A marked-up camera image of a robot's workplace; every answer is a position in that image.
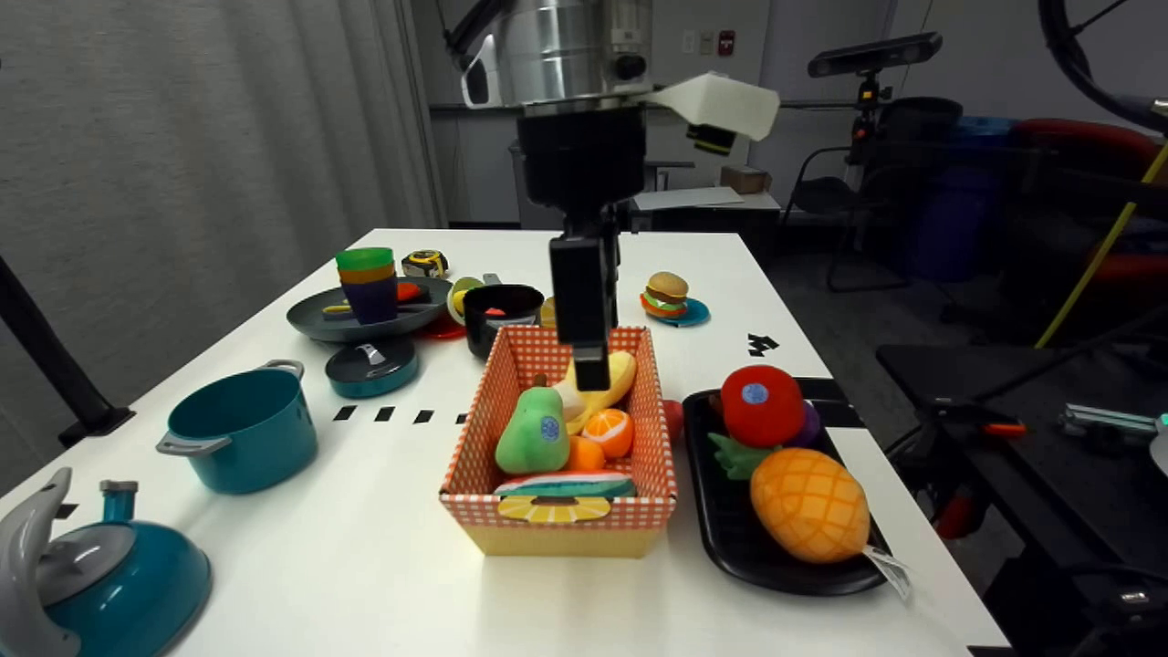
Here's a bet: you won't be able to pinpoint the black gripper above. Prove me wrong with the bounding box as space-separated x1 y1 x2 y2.
514 108 649 395

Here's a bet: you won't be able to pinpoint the green pear plush toy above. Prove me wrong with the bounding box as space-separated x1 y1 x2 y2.
491 385 577 480

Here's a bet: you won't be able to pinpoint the toy burger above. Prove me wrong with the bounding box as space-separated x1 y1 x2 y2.
638 267 695 324

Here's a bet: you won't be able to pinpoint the yellow peeled banana plush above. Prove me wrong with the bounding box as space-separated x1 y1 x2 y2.
549 346 644 431

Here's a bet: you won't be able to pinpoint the green yellow round toy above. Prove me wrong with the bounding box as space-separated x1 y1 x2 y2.
443 275 491 324

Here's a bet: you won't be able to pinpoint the orange slice plush toy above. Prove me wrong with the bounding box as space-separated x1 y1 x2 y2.
579 404 638 465

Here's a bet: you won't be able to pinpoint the whole orange plush toy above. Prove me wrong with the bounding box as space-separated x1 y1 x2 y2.
567 436 609 480

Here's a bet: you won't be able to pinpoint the watermelon slice plush toy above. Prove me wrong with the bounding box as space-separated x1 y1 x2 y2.
491 471 638 504

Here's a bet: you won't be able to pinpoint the red apple plush toy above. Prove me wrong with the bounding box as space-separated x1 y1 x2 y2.
716 363 809 449

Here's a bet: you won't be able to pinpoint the stacked colourful toy cups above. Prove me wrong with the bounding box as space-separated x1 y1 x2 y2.
332 246 401 330

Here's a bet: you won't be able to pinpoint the dark green plush leaf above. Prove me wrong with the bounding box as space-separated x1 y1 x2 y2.
705 431 774 486

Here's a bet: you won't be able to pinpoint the small teal toy pan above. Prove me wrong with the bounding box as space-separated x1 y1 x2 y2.
321 335 422 402

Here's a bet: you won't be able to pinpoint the orange checkered cardboard box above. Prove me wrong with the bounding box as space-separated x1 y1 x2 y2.
436 323 684 563

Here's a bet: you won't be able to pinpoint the purple plush toy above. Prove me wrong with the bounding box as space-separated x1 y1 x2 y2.
791 397 829 449

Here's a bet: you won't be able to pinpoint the grey toy plate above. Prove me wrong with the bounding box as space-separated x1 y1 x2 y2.
286 275 454 346

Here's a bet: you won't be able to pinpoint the black plastic tray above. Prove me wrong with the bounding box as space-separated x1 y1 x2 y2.
677 375 897 599

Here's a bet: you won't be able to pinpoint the orange mango plush toy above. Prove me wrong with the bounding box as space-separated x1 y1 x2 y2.
745 446 913 605

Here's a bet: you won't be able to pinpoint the teal toy pot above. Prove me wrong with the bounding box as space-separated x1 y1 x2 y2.
152 358 321 502

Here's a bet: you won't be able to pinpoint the teal toy kettle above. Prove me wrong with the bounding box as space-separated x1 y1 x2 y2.
0 465 216 657

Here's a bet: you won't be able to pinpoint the black bowl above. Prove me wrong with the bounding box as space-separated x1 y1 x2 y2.
460 282 549 366

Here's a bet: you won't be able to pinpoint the teal round coaster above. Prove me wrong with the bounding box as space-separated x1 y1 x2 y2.
668 291 716 333

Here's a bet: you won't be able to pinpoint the black office chair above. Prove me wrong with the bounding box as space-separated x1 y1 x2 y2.
784 95 936 296

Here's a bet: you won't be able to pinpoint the blue bin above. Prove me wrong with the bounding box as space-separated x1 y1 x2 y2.
908 115 1014 285

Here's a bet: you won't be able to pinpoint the grey curtain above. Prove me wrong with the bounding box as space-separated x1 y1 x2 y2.
0 0 454 497

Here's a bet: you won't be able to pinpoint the orange black clamp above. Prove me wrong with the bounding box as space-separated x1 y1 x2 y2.
926 404 1034 446

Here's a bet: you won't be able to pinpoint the yellow pole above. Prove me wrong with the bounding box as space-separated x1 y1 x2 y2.
1034 143 1168 358

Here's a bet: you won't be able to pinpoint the teal tool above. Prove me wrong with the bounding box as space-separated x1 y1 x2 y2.
1062 397 1168 441

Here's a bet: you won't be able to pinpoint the black stand leg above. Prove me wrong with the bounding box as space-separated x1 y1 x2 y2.
0 254 139 449

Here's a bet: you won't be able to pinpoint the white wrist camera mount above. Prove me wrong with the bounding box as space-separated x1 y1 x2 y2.
647 70 784 162

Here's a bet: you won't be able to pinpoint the black camera on tripod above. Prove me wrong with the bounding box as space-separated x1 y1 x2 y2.
803 30 947 157

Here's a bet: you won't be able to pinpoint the red hose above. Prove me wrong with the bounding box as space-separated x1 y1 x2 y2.
1017 115 1168 288

